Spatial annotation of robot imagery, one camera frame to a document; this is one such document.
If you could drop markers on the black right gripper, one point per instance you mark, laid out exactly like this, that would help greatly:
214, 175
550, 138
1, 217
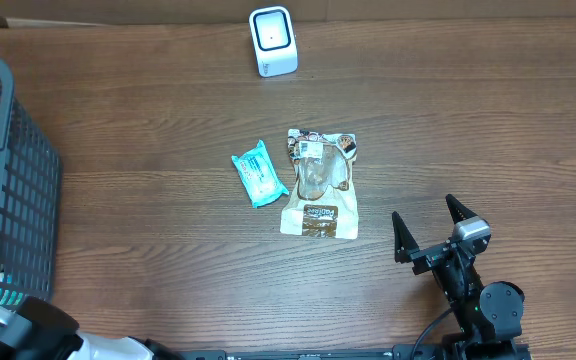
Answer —
405, 245

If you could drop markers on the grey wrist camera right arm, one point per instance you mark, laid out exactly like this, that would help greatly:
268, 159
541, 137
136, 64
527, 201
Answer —
474, 232

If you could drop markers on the teal wet wipes pack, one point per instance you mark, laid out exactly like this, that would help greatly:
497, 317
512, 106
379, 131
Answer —
258, 176

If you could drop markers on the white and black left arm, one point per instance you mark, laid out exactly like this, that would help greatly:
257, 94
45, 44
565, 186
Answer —
38, 330

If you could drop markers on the brown snack pouch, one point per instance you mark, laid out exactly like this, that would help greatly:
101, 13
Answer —
323, 202

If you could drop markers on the white barcode scanner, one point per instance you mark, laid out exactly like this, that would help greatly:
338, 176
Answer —
273, 41

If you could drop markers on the grey plastic mesh basket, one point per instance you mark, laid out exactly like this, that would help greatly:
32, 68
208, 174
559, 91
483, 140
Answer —
30, 190

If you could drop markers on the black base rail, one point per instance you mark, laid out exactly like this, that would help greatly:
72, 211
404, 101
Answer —
308, 355

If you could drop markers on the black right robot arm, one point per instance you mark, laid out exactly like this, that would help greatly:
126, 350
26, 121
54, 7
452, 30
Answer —
482, 321

